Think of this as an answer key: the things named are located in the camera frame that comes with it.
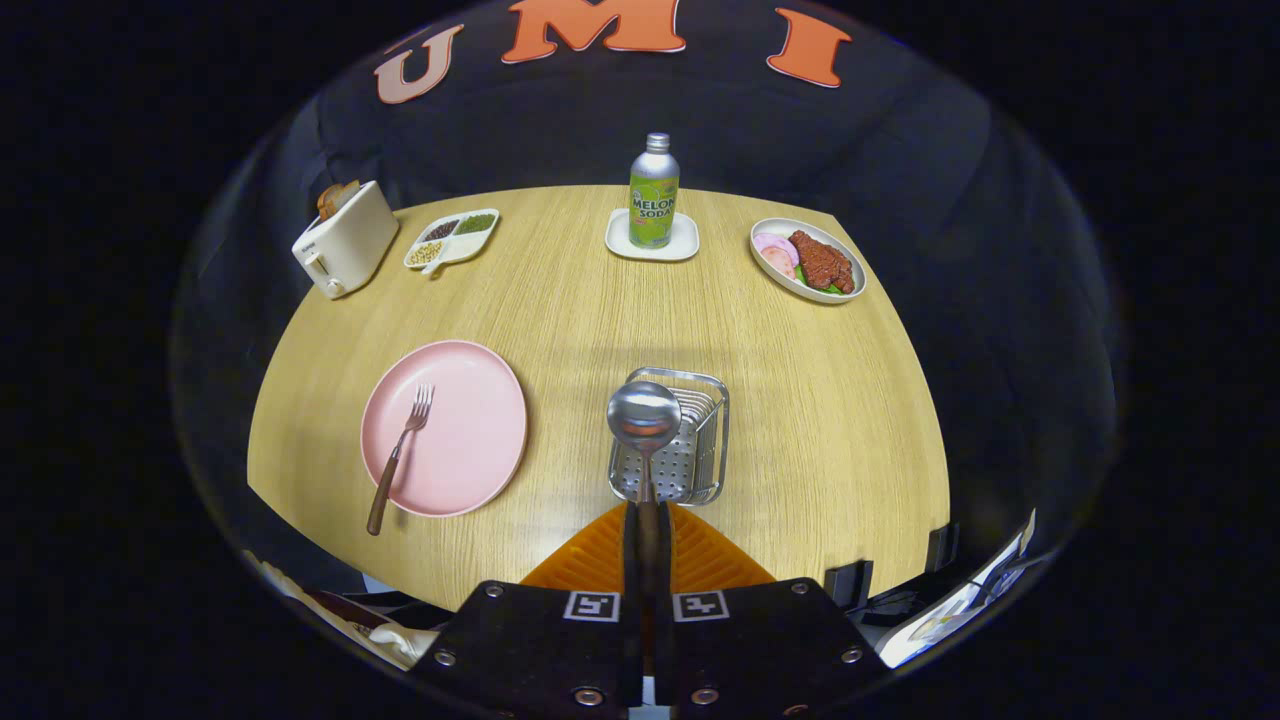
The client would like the red meat piece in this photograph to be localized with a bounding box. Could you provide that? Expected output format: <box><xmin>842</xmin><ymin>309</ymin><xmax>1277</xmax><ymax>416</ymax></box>
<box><xmin>787</xmin><ymin>230</ymin><xmax>857</xmax><ymax>295</ymax></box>

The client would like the stack of papers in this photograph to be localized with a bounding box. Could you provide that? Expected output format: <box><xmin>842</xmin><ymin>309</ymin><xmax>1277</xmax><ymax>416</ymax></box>
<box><xmin>878</xmin><ymin>508</ymin><xmax>1037</xmax><ymax>669</ymax></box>

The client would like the metal cutlery basket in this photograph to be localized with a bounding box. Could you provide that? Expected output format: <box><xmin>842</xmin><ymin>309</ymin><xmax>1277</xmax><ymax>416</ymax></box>
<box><xmin>608</xmin><ymin>367</ymin><xmax>731</xmax><ymax>507</ymax></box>

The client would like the green label soda bottle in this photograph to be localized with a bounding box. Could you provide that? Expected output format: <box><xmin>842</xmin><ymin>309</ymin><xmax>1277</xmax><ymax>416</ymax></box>
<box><xmin>628</xmin><ymin>132</ymin><xmax>681</xmax><ymax>250</ymax></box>

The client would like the white square coaster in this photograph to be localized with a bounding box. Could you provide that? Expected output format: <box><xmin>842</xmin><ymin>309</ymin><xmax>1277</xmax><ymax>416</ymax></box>
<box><xmin>605</xmin><ymin>208</ymin><xmax>700</xmax><ymax>263</ymax></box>

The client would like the spoon with wooden handle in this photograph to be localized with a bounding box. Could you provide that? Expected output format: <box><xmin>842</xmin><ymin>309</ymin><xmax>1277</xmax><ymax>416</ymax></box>
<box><xmin>606</xmin><ymin>380</ymin><xmax>683</xmax><ymax>601</ymax></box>

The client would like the white toaster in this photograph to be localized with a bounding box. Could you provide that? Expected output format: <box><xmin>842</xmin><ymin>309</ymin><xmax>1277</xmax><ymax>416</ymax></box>
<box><xmin>291</xmin><ymin>180</ymin><xmax>401</xmax><ymax>301</ymax></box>

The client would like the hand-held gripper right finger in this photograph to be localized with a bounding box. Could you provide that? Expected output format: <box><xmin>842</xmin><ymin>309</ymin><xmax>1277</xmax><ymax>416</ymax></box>
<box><xmin>655</xmin><ymin>500</ymin><xmax>891</xmax><ymax>720</ymax></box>

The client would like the dark red item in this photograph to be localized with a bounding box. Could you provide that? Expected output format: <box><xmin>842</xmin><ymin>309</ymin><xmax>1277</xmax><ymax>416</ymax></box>
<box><xmin>310</xmin><ymin>590</ymin><xmax>386</xmax><ymax>629</ymax></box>

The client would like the white cloth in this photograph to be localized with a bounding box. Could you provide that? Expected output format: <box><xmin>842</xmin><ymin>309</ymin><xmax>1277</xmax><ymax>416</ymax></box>
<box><xmin>245</xmin><ymin>550</ymin><xmax>441</xmax><ymax>673</ymax></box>

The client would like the small black block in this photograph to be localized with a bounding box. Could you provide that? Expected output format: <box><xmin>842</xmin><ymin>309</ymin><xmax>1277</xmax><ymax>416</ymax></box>
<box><xmin>823</xmin><ymin>560</ymin><xmax>875</xmax><ymax>613</ymax></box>
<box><xmin>925</xmin><ymin>521</ymin><xmax>961</xmax><ymax>573</ymax></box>

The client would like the black backdrop cloth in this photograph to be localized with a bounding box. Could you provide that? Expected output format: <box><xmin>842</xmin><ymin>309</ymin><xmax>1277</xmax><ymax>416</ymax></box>
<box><xmin>170</xmin><ymin>0</ymin><xmax>1121</xmax><ymax>601</ymax></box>

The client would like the pink round plate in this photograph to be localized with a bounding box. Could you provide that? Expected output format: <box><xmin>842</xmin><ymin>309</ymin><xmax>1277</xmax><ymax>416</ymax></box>
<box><xmin>360</xmin><ymin>340</ymin><xmax>529</xmax><ymax>519</ymax></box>

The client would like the white oval plate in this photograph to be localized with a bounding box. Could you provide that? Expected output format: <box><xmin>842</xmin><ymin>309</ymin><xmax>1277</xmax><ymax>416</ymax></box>
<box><xmin>749</xmin><ymin>217</ymin><xmax>868</xmax><ymax>305</ymax></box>

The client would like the pink sliced onion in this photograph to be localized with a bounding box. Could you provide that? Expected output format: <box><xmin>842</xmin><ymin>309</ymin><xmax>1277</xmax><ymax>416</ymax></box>
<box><xmin>753</xmin><ymin>233</ymin><xmax>801</xmax><ymax>281</ymax></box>

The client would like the white divided snack tray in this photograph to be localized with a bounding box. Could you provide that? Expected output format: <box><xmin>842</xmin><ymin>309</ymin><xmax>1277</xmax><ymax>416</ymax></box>
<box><xmin>403</xmin><ymin>208</ymin><xmax>501</xmax><ymax>277</ymax></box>

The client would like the fork with wooden handle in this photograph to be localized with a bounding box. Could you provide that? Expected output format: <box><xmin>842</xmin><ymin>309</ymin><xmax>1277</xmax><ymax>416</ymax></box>
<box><xmin>366</xmin><ymin>383</ymin><xmax>435</xmax><ymax>537</ymax></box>

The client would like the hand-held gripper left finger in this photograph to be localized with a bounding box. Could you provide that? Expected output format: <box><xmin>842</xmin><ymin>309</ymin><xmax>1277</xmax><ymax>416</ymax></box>
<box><xmin>410</xmin><ymin>500</ymin><xmax>646</xmax><ymax>720</ymax></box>

